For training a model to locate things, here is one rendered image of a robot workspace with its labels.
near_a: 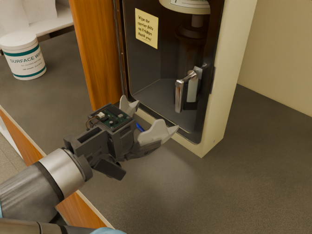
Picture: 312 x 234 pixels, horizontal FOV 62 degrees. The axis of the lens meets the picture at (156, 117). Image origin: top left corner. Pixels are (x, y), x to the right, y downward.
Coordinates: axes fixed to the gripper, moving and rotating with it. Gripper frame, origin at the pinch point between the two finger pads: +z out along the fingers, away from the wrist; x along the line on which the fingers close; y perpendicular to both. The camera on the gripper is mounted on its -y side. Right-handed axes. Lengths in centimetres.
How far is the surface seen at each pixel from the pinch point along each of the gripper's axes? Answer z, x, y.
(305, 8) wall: 56, -7, 10
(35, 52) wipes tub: 3, 67, -10
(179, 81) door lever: 6.9, -0.5, 6.1
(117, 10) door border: 11.7, 24.7, 13.5
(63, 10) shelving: 51, 131, -22
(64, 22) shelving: 41, 113, -22
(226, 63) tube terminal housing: 16.3, -5.6, 8.3
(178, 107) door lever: 6.7, -0.9, -1.0
